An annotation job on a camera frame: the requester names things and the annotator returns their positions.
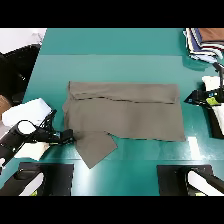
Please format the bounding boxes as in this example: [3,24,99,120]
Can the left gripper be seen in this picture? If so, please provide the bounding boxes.
[59,129,75,147]

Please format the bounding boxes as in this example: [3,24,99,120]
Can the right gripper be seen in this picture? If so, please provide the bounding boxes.
[191,88,211,108]

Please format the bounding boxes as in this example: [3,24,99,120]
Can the grey T-shirt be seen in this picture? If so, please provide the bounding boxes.
[62,80,187,170]

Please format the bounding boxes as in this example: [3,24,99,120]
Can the striped garment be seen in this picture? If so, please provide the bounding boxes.
[184,28,224,60]

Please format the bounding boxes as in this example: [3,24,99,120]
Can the brown garment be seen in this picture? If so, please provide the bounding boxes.
[198,28,224,44]

